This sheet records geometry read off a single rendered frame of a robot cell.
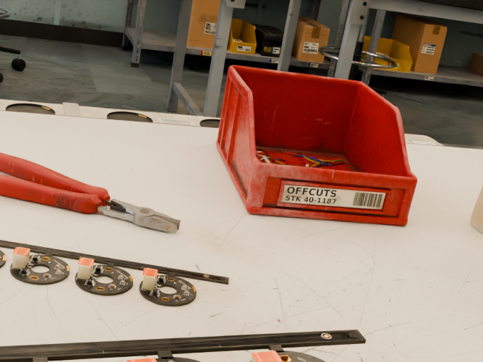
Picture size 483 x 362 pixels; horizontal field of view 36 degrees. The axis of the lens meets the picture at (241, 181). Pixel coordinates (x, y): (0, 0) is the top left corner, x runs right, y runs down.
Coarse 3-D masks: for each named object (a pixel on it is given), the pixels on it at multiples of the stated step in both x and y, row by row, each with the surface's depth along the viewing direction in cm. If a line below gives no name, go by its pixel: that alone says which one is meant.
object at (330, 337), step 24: (216, 336) 18; (240, 336) 18; (264, 336) 18; (288, 336) 19; (312, 336) 19; (336, 336) 19; (360, 336) 19; (0, 360) 16; (24, 360) 16; (48, 360) 16
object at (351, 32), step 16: (352, 0) 259; (384, 0) 260; (400, 0) 261; (416, 0) 264; (432, 0) 261; (448, 0) 263; (464, 0) 264; (480, 0) 266; (288, 16) 317; (432, 16) 267; (448, 16) 269; (464, 16) 271; (480, 16) 272; (288, 32) 318; (352, 32) 261; (288, 48) 320; (352, 48) 263; (288, 64) 323; (448, 144) 292
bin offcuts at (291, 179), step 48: (240, 96) 46; (288, 96) 52; (336, 96) 52; (240, 144) 45; (288, 144) 53; (336, 144) 54; (384, 144) 48; (240, 192) 44; (288, 192) 42; (336, 192) 42; (384, 192) 43
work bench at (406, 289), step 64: (0, 128) 48; (64, 128) 50; (128, 128) 53; (192, 128) 56; (128, 192) 42; (192, 192) 43; (448, 192) 51; (128, 256) 35; (192, 256) 36; (256, 256) 37; (320, 256) 38; (384, 256) 39; (448, 256) 41; (0, 320) 28; (64, 320) 29; (128, 320) 29; (192, 320) 30; (256, 320) 31; (320, 320) 32; (384, 320) 33; (448, 320) 34
